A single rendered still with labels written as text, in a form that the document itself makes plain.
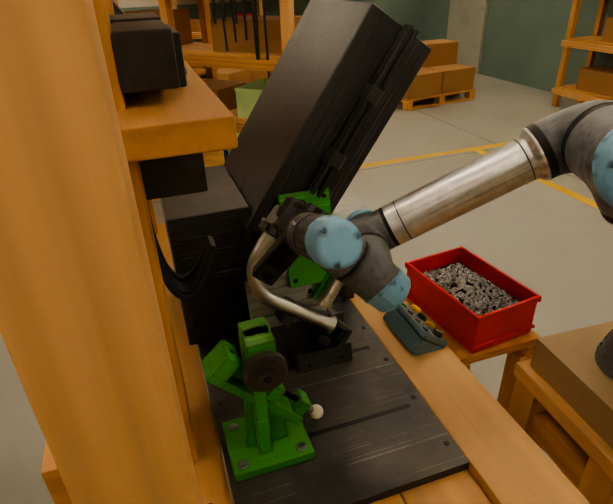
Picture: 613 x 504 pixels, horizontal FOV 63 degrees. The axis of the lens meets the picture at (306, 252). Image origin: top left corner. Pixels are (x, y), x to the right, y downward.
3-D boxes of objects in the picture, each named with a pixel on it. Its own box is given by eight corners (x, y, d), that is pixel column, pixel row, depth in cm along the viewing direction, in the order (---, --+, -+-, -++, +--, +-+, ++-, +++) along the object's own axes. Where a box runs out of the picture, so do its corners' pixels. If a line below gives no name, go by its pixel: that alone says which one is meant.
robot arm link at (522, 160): (593, 72, 81) (329, 210, 93) (631, 86, 71) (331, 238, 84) (611, 133, 86) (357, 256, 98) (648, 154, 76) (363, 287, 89)
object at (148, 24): (170, 70, 75) (162, 19, 72) (181, 88, 63) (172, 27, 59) (121, 74, 73) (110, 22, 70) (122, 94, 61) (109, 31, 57)
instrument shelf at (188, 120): (168, 54, 134) (166, 38, 133) (239, 149, 60) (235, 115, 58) (69, 62, 128) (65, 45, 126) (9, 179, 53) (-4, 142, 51)
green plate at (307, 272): (326, 269, 121) (317, 183, 115) (338, 278, 114) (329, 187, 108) (280, 278, 118) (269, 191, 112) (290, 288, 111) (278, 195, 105)
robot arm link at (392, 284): (407, 257, 86) (361, 219, 82) (419, 295, 76) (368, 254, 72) (374, 286, 89) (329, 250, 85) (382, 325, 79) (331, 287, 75)
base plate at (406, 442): (290, 223, 182) (290, 218, 181) (469, 469, 91) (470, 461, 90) (174, 244, 171) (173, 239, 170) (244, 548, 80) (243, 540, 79)
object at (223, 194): (237, 271, 151) (225, 163, 134) (263, 330, 125) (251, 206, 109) (176, 283, 146) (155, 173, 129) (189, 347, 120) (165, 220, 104)
